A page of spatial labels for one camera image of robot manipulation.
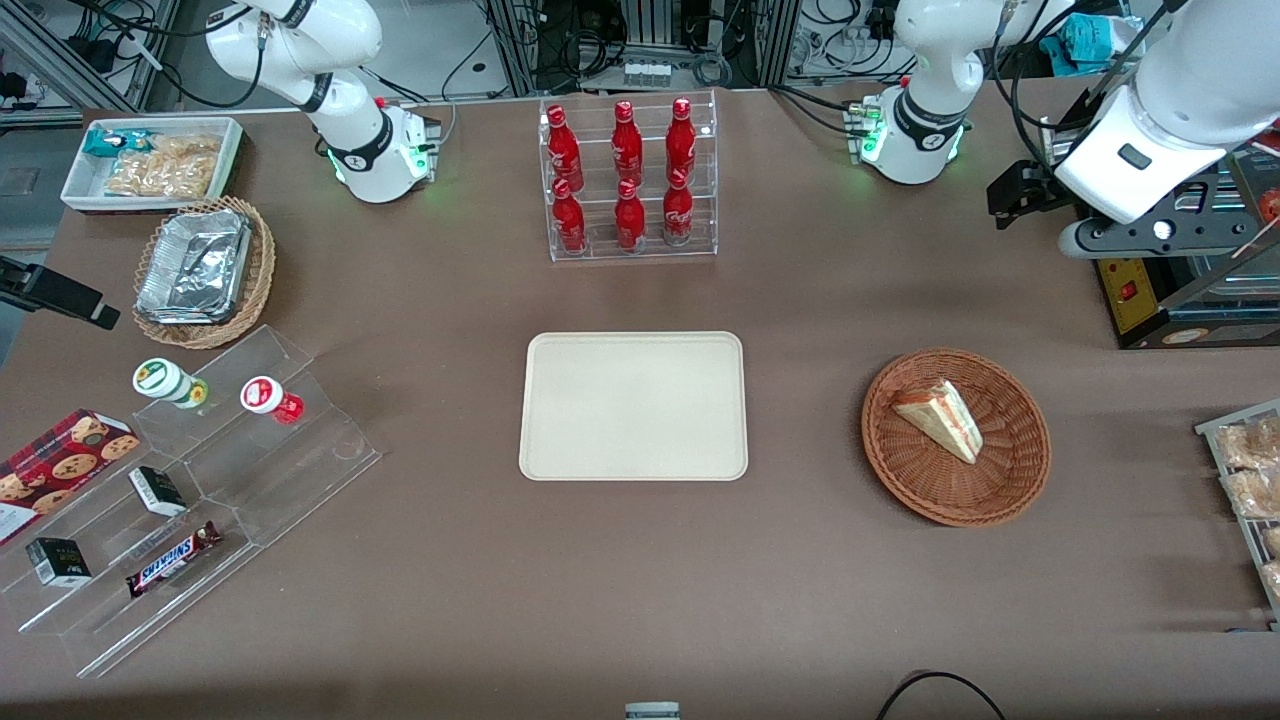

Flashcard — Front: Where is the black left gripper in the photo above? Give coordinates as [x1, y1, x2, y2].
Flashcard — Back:
[986, 158, 1078, 232]

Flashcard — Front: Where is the triangular sandwich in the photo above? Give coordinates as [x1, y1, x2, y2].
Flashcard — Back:
[891, 379, 985, 466]

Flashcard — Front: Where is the brown round wicker basket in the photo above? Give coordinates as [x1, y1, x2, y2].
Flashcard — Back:
[861, 347, 1053, 528]

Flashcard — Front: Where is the tray of wrapped pastries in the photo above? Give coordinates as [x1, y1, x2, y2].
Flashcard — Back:
[1194, 399, 1280, 632]

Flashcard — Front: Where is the beige plastic tray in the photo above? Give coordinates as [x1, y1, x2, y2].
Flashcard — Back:
[518, 331, 750, 483]

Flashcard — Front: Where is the light oval wicker basket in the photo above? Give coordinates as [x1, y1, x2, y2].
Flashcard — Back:
[132, 196, 277, 350]

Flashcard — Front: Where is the yellow and black machine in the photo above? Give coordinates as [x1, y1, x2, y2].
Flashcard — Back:
[1040, 115, 1280, 350]

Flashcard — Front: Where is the clear acrylic bottle rack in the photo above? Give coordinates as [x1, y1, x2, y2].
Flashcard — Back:
[539, 89, 719, 264]

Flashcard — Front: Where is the red cola bottle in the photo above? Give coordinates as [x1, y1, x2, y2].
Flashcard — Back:
[611, 100, 645, 187]
[545, 104, 585, 193]
[614, 179, 648, 252]
[662, 169, 695, 247]
[666, 97, 698, 183]
[551, 179, 588, 254]

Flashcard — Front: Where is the red lid yogurt bottle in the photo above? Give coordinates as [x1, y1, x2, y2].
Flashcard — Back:
[240, 375, 306, 425]

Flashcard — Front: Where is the clear acrylic stepped display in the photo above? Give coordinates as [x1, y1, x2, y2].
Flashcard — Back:
[0, 324, 383, 680]

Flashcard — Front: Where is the stack of foil trays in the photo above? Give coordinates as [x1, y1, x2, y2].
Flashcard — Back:
[136, 209, 252, 325]

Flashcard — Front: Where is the clear bag of crackers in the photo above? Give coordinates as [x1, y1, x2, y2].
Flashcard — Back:
[104, 134, 223, 199]

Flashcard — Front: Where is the green lid yogurt bottle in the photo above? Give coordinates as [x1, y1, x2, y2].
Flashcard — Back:
[132, 357, 210, 410]

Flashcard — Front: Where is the small black box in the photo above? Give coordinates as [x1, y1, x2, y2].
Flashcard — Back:
[25, 537, 93, 587]
[128, 466, 189, 518]

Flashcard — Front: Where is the teal snack packet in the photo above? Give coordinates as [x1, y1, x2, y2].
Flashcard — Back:
[82, 129, 162, 159]

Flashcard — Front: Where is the snickers chocolate bar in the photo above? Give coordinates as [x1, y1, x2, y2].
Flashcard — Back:
[125, 521, 223, 599]

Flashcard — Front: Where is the white rectangular snack bin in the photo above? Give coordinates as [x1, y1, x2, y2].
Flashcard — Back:
[60, 116, 245, 214]

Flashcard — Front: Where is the red cookie box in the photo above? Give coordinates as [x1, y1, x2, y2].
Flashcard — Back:
[0, 408, 142, 547]

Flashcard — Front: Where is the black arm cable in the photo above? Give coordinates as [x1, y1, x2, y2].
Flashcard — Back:
[990, 0, 1173, 169]

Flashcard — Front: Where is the black cable loop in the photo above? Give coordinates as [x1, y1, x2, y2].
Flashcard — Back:
[876, 671, 1007, 720]

